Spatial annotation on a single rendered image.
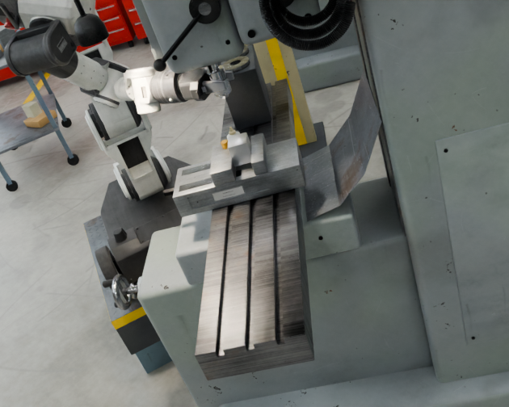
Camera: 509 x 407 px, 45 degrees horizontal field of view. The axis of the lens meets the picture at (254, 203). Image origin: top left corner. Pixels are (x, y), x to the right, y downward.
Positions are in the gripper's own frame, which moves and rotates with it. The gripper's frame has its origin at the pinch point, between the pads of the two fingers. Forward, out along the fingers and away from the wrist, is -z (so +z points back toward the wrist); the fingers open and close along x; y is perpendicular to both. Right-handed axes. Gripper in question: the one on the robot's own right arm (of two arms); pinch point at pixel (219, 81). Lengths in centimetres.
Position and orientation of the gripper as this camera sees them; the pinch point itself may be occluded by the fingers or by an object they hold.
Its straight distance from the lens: 161.3
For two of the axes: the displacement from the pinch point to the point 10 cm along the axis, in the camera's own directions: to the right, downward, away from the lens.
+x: 3.5, -6.2, 7.1
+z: -9.0, 0.1, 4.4
